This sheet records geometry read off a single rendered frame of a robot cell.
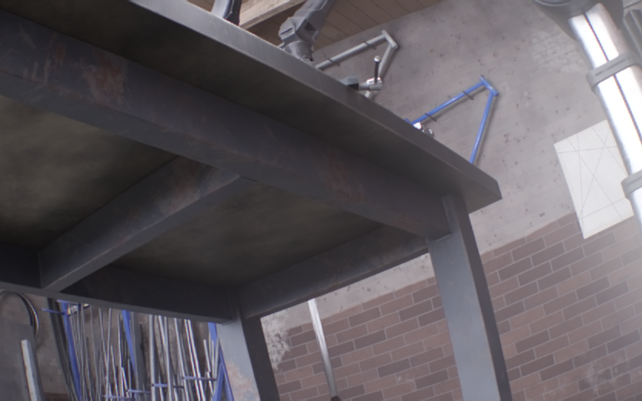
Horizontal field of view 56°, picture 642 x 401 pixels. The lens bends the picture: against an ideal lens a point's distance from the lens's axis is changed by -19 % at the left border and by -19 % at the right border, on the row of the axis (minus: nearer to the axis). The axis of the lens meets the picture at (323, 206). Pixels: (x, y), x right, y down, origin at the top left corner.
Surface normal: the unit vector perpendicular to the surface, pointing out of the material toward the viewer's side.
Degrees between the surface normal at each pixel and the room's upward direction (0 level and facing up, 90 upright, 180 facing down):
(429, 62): 90
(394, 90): 90
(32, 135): 180
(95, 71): 90
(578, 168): 90
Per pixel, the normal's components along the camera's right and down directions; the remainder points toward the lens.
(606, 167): -0.55, -0.18
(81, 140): 0.22, 0.91
